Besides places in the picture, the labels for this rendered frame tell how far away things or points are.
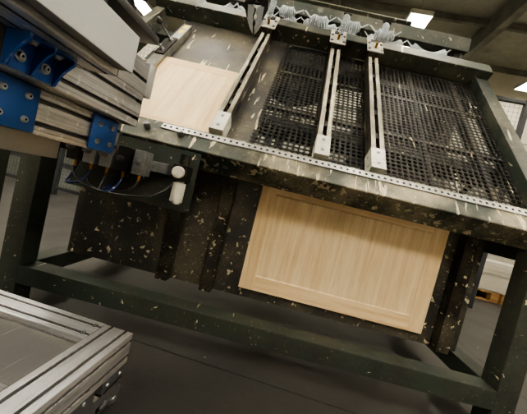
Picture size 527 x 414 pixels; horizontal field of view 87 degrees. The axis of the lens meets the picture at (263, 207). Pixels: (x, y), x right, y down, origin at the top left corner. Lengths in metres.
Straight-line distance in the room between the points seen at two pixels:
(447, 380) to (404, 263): 0.48
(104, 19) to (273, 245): 1.07
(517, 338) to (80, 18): 1.63
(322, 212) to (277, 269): 0.35
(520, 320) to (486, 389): 0.30
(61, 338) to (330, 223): 1.07
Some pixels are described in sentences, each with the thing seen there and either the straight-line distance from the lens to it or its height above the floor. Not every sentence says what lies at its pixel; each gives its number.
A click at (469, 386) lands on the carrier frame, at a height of 0.17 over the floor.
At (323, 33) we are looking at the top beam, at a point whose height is 1.80.
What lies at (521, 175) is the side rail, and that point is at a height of 1.08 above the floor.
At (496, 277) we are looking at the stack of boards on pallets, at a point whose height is 0.36.
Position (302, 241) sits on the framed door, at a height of 0.54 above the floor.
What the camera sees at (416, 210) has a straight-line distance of 1.23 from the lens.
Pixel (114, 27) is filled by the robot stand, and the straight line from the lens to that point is 0.60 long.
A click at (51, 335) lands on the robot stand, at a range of 1.01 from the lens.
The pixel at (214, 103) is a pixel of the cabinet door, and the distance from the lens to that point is 1.44.
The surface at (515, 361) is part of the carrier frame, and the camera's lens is 1.59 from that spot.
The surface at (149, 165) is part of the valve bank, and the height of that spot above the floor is 0.72.
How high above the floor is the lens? 0.72
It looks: 3 degrees down
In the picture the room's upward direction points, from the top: 14 degrees clockwise
